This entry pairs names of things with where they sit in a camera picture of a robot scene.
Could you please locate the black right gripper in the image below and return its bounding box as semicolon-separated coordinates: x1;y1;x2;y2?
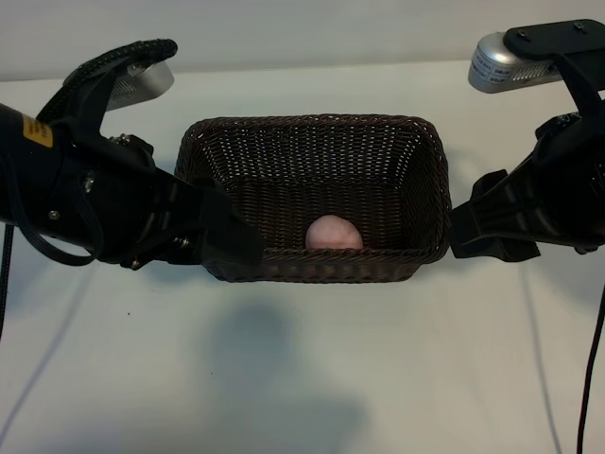
451;112;605;262

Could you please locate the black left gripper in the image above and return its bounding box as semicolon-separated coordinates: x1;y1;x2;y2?
51;127;264;276

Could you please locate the pink peach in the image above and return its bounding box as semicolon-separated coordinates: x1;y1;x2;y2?
304;215;364;251

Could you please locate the brown wicker basket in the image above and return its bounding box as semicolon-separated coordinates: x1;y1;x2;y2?
173;112;454;285

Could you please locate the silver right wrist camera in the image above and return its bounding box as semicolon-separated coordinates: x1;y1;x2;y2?
467;30;568;96

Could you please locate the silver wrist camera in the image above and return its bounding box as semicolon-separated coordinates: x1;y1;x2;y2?
106;61;175;113
467;30;568;96

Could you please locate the thin dark cable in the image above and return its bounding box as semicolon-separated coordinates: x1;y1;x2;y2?
574;283;605;454

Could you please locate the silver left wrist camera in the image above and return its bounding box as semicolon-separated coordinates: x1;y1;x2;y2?
106;61;175;113

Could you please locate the black left camera bracket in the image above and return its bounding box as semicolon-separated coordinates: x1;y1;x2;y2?
49;54;143;146

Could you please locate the black braided cable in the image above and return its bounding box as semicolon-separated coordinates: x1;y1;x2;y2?
0;37;180;341

